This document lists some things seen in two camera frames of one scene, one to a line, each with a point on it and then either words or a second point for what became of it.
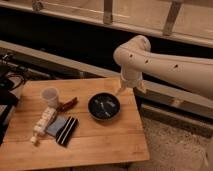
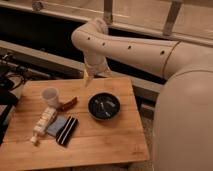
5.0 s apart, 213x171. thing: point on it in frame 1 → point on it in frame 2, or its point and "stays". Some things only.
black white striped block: [67, 132] stays
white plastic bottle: [44, 123] stays
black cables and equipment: [13, 74] stays
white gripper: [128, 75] → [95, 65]
